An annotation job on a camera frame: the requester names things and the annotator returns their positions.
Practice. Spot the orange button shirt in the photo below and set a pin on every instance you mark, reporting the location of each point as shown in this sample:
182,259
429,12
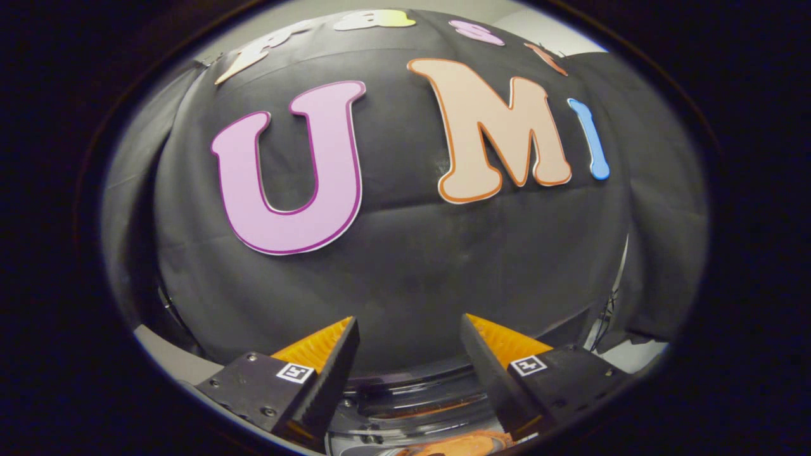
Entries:
456,444

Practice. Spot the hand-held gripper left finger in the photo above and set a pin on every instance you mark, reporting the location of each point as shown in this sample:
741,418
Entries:
329,380

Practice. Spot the grey washing machine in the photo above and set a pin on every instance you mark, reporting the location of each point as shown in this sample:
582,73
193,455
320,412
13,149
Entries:
412,405

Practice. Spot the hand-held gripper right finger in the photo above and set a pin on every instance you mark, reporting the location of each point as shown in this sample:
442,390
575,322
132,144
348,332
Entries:
488,373

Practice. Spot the black backdrop cloth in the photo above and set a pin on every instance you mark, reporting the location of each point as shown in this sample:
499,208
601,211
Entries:
405,266

